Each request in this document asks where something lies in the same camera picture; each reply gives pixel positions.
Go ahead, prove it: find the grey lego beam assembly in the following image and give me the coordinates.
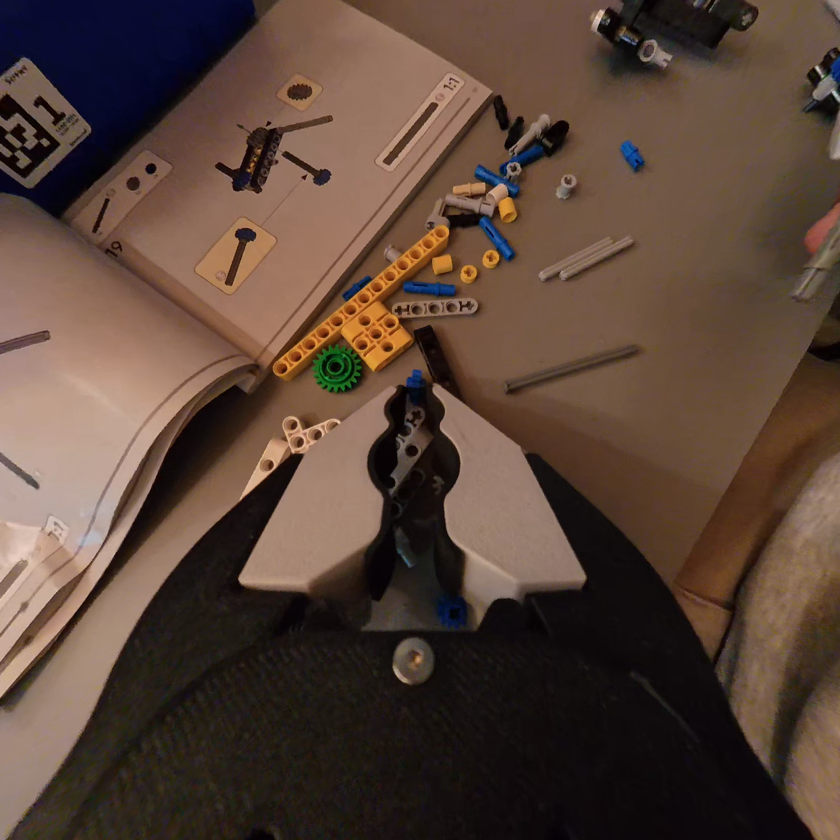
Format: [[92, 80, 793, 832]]
[[384, 369, 470, 624]]

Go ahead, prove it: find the light grey lego axle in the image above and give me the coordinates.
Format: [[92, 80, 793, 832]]
[[559, 238, 636, 282], [538, 238, 614, 282]]

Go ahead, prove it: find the long yellow lego beam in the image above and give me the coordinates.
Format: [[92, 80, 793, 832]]
[[272, 225, 451, 382]]

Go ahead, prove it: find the black lego beam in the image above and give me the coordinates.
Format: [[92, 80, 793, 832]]
[[413, 325, 462, 398]]

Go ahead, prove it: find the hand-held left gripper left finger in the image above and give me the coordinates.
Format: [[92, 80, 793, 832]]
[[238, 386, 408, 601]]

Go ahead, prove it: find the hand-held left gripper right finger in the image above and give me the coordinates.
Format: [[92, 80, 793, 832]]
[[428, 385, 588, 609]]

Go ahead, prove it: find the white angled lego beam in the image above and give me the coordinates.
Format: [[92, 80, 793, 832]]
[[282, 415, 342, 455]]

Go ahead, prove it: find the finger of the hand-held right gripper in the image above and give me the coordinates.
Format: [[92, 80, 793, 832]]
[[791, 225, 840, 303]]

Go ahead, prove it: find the thin grey lego liftarm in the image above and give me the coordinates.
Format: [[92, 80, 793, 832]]
[[392, 298, 479, 320]]

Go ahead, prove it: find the black lego assembly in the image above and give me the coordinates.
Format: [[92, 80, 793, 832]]
[[589, 0, 760, 67]]

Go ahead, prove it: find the long dark grey lego axle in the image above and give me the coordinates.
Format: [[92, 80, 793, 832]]
[[504, 346, 639, 395]]

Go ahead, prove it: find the long white lego beam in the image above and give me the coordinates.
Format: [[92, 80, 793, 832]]
[[240, 438, 294, 501]]

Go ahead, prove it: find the pile of small lego pieces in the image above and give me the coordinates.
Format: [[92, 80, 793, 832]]
[[427, 95, 572, 263]]

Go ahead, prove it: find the person's grey sweater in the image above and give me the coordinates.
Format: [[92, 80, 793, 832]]
[[715, 453, 840, 840]]

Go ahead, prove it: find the green lego gear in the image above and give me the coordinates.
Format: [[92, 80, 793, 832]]
[[312, 346, 364, 394]]

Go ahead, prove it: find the blue white lego assembly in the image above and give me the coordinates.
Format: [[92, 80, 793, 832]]
[[804, 49, 840, 158]]

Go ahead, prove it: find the lego instruction booklet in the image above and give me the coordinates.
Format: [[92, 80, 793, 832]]
[[0, 0, 494, 700]]

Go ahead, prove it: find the yellow angular lego beam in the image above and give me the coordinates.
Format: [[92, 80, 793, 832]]
[[341, 303, 414, 373]]

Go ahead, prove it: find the large blue box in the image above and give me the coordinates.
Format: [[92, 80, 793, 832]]
[[0, 0, 257, 217]]

